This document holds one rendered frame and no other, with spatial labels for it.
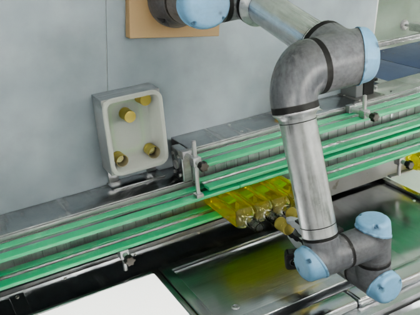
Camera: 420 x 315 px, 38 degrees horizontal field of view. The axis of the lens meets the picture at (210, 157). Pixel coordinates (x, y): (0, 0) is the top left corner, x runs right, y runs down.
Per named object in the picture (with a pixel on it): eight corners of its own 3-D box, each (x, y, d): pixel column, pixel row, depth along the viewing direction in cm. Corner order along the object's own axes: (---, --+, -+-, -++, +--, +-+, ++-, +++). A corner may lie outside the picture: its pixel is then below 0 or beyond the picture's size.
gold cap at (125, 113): (117, 108, 171) (123, 112, 167) (129, 105, 172) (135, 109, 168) (119, 120, 172) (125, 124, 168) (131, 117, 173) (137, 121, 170)
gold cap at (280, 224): (274, 230, 162) (284, 237, 158) (273, 219, 160) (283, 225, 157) (285, 226, 163) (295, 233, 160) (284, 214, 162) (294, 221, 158)
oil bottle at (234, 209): (204, 203, 181) (241, 232, 164) (202, 186, 179) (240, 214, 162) (220, 198, 184) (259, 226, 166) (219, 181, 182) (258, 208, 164)
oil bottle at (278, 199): (237, 194, 186) (277, 221, 169) (236, 177, 184) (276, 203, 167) (253, 189, 189) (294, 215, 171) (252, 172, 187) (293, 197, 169)
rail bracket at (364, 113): (342, 112, 197) (371, 123, 186) (342, 90, 195) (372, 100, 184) (352, 110, 199) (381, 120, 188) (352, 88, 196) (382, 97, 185)
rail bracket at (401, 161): (377, 169, 214) (406, 182, 203) (378, 151, 211) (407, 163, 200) (386, 166, 215) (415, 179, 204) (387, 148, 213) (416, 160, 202)
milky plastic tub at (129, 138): (102, 168, 176) (113, 178, 169) (90, 94, 167) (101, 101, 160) (157, 154, 183) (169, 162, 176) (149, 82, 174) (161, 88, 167)
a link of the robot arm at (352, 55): (208, -31, 155) (331, 51, 115) (259, -40, 161) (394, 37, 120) (208, 14, 162) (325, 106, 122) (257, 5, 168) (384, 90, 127)
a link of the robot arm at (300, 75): (271, 45, 113) (320, 291, 120) (321, 35, 117) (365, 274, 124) (245, 52, 124) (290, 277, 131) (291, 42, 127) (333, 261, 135)
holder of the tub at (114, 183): (105, 184, 178) (114, 194, 172) (91, 94, 168) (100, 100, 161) (159, 169, 185) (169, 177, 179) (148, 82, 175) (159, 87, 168)
